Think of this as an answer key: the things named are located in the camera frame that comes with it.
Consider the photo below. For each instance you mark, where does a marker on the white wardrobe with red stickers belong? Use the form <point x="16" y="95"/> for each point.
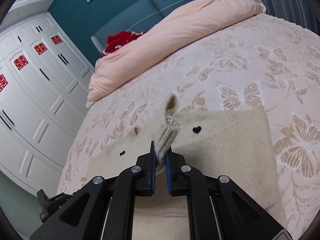
<point x="44" y="87"/>

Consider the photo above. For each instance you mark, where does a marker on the blue upholstered headboard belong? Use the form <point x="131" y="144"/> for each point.
<point x="138" y="17"/>

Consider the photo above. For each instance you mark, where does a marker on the pink butterfly bed blanket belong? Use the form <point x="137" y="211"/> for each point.
<point x="263" y="60"/>

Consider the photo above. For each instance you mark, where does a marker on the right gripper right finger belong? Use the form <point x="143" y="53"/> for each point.
<point x="217" y="207"/>

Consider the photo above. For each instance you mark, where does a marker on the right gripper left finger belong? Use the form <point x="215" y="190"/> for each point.
<point x="103" y="208"/>

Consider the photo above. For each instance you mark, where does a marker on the pink folded duvet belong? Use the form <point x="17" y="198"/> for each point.
<point x="185" y="25"/>

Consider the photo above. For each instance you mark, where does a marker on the red garment on bed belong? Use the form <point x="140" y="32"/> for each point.
<point x="116" y="41"/>

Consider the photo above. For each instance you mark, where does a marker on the beige heart-pattern knit sweater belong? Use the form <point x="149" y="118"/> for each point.
<point x="233" y="143"/>

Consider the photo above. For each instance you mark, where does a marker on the blue-grey curtain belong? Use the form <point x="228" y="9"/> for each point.
<point x="299" y="12"/>

